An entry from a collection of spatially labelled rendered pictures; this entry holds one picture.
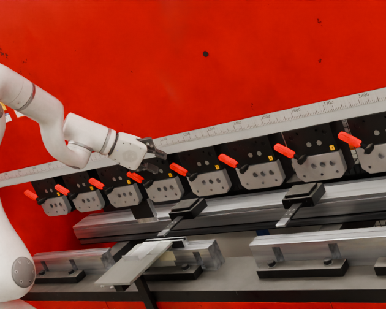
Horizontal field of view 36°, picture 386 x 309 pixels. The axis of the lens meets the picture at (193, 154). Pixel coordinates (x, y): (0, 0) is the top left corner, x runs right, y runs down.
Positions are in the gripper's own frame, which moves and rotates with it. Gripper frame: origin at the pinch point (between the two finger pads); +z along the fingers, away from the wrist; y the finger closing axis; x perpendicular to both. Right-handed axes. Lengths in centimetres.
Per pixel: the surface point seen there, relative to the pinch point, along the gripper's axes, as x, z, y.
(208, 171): -0.5, 16.3, 4.0
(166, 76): 11.2, -8.3, 23.5
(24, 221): 59, -24, -99
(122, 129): 18.5, -11.0, -5.4
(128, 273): -8.7, 9.4, -41.9
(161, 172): 8.6, 5.8, -9.4
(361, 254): -29, 60, 16
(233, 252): 154, 129, -153
